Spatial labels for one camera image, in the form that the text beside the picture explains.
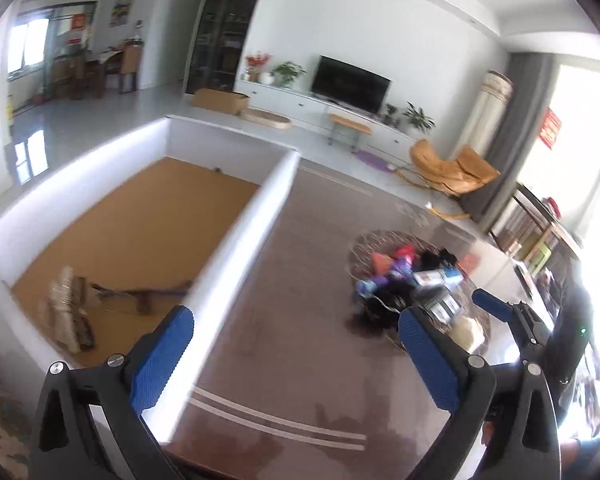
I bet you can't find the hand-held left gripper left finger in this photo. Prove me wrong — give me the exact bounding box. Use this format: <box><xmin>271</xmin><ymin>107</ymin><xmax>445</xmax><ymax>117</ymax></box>
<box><xmin>28</xmin><ymin>305</ymin><xmax>196</xmax><ymax>480</ymax></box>

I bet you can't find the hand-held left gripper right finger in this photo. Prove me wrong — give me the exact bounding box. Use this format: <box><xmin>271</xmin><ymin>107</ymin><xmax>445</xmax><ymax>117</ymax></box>
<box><xmin>397</xmin><ymin>305</ymin><xmax>561</xmax><ymax>480</ymax></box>

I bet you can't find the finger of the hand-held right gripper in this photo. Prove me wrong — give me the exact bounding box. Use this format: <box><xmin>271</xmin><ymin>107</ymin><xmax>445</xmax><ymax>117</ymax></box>
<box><xmin>471</xmin><ymin>288</ymin><xmax>554</xmax><ymax>362</ymax></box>

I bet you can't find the brown patterned wooden desktop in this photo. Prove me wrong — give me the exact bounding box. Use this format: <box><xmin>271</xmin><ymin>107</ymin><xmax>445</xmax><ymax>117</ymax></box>
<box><xmin>170</xmin><ymin>160</ymin><xmax>531</xmax><ymax>480</ymax></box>

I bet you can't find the white plush object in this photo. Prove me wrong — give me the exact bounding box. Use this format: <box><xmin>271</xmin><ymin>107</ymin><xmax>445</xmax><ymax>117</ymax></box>
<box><xmin>450</xmin><ymin>316</ymin><xmax>485</xmax><ymax>352</ymax></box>

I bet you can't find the black and white box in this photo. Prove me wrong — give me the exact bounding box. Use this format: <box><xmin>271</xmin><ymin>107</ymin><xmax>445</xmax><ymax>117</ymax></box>
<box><xmin>420</xmin><ymin>287</ymin><xmax>463</xmax><ymax>322</ymax></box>

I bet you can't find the white and blue carton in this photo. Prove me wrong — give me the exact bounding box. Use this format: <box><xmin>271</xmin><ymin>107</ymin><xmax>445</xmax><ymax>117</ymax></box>
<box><xmin>412</xmin><ymin>267</ymin><xmax>465</xmax><ymax>288</ymax></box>

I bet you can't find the brown stick-shaped object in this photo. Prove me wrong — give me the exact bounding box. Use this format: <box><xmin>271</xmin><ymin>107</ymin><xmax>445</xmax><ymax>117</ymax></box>
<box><xmin>91</xmin><ymin>280</ymin><xmax>191</xmax><ymax>315</ymax></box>

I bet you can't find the black cloth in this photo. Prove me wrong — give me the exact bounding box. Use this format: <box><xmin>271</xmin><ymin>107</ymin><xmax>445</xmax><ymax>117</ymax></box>
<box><xmin>420</xmin><ymin>249</ymin><xmax>458</xmax><ymax>271</ymax></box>
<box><xmin>350</xmin><ymin>290</ymin><xmax>411</xmax><ymax>332</ymax></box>

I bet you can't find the dark wooden chair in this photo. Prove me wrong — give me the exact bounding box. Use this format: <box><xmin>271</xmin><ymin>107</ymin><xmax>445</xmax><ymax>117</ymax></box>
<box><xmin>490</xmin><ymin>182</ymin><xmax>581</xmax><ymax>273</ymax></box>

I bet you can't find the purple toy wand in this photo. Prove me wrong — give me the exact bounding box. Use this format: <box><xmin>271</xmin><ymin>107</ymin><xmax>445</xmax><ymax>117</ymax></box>
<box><xmin>355</xmin><ymin>257</ymin><xmax>417</xmax><ymax>302</ymax></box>

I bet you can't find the beige bundle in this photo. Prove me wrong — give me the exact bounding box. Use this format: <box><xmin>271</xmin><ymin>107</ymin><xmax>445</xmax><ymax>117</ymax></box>
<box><xmin>42</xmin><ymin>266</ymin><xmax>96</xmax><ymax>353</ymax></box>

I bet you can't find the orange lounge chair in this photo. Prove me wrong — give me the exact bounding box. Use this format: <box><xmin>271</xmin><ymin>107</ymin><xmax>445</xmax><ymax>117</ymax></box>
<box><xmin>397</xmin><ymin>139</ymin><xmax>501</xmax><ymax>220</ymax></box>

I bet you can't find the patterned cloth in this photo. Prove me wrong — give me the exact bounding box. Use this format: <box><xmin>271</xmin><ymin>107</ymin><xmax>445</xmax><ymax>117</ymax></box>
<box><xmin>0</xmin><ymin>340</ymin><xmax>37</xmax><ymax>480</ymax></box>

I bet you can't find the grey curtain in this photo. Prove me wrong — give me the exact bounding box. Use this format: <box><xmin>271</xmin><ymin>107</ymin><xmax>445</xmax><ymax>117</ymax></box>
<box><xmin>462</xmin><ymin>52</ymin><xmax>561</xmax><ymax>222</ymax></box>

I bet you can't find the purple floor mat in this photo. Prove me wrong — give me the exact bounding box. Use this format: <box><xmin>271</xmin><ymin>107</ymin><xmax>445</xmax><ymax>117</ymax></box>
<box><xmin>355</xmin><ymin>150</ymin><xmax>398</xmax><ymax>174</ymax></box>

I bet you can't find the standing air conditioner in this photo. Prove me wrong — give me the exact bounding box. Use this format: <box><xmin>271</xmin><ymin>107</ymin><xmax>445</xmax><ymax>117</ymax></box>
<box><xmin>462</xmin><ymin>70</ymin><xmax>515</xmax><ymax>162</ymax></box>

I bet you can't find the large leafy potted plant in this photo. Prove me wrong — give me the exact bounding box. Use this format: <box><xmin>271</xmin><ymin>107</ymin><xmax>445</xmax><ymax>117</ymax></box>
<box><xmin>402</xmin><ymin>101</ymin><xmax>436</xmax><ymax>135</ymax></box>

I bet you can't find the small wooden bench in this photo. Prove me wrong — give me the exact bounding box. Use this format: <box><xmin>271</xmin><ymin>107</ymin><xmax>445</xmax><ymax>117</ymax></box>
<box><xmin>327</xmin><ymin>113</ymin><xmax>372</xmax><ymax>152</ymax></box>

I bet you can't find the round wicker tray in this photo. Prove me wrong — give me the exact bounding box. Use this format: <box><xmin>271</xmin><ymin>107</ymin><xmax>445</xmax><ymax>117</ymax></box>
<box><xmin>241</xmin><ymin>106</ymin><xmax>292</xmax><ymax>131</ymax></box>

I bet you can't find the cardboard box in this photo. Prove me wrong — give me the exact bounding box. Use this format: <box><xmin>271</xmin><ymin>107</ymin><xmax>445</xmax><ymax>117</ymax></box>
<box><xmin>191</xmin><ymin>88</ymin><xmax>250</xmax><ymax>117</ymax></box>

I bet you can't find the black flat television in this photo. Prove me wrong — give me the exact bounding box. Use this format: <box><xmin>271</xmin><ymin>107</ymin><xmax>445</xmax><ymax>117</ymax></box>
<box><xmin>311</xmin><ymin>55</ymin><xmax>392</xmax><ymax>115</ymax></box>

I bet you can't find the white television cabinet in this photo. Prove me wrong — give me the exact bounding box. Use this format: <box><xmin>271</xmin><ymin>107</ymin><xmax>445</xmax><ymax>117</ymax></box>
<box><xmin>235</xmin><ymin>78</ymin><xmax>423</xmax><ymax>161</ymax></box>

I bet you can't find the wooden dining set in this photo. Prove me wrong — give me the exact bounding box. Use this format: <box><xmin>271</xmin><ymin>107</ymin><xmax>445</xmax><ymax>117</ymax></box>
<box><xmin>50</xmin><ymin>40</ymin><xmax>146</xmax><ymax>101</ymax></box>

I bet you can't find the red flower in vase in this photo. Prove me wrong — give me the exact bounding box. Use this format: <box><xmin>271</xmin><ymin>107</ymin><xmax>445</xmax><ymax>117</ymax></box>
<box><xmin>245</xmin><ymin>51</ymin><xmax>274</xmax><ymax>84</ymax></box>

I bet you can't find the green potted plant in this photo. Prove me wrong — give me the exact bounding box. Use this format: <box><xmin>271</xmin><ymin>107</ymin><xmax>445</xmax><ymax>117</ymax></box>
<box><xmin>271</xmin><ymin>61</ymin><xmax>306</xmax><ymax>89</ymax></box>

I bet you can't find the dark glass cabinet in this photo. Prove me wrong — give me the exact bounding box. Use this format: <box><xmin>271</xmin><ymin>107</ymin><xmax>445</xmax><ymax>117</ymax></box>
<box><xmin>185</xmin><ymin>0</ymin><xmax>271</xmax><ymax>96</ymax></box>

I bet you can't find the red wall poster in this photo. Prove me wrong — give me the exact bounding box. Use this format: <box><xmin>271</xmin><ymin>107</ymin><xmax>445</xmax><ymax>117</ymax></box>
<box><xmin>539</xmin><ymin>107</ymin><xmax>564</xmax><ymax>150</ymax></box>

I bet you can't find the framed wall painting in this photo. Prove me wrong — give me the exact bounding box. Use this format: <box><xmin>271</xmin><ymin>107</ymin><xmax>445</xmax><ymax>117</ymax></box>
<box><xmin>110</xmin><ymin>0</ymin><xmax>135</xmax><ymax>27</ymax></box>

